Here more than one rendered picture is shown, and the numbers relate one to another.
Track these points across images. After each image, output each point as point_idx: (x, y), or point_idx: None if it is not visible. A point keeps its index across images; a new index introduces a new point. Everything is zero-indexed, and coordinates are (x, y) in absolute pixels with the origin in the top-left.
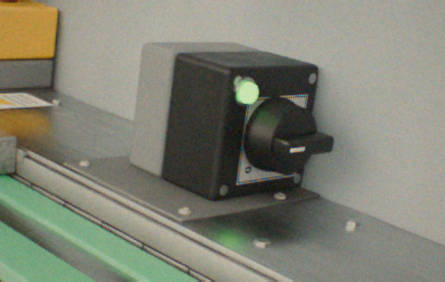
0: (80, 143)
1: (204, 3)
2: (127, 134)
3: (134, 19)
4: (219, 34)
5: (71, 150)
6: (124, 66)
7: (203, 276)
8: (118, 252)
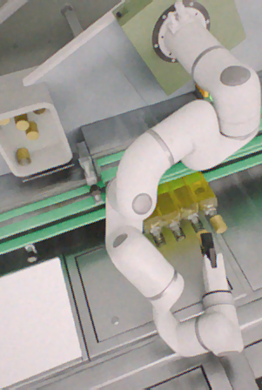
0: None
1: None
2: (259, 77)
3: (243, 55)
4: None
5: None
6: None
7: None
8: None
